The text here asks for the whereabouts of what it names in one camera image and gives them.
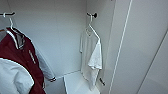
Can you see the white shirt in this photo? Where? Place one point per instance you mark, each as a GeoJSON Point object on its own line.
{"type": "Point", "coordinates": [91, 53]}

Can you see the white hanger with shirt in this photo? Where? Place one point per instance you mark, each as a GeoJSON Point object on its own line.
{"type": "Point", "coordinates": [90, 22]}

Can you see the white wardrobe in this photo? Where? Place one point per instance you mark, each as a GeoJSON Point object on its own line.
{"type": "Point", "coordinates": [56, 33]}

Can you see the black wardrobe hook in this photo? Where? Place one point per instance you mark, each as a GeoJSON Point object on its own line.
{"type": "Point", "coordinates": [92, 15]}
{"type": "Point", "coordinates": [6, 14]}

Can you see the white inner shelf unit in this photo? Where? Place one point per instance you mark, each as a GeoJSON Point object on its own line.
{"type": "Point", "coordinates": [80, 83]}

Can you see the red and white jacket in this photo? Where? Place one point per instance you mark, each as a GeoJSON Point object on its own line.
{"type": "Point", "coordinates": [16, 63]}

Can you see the white hanger with jacket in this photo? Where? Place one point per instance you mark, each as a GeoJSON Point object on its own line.
{"type": "Point", "coordinates": [13, 35]}

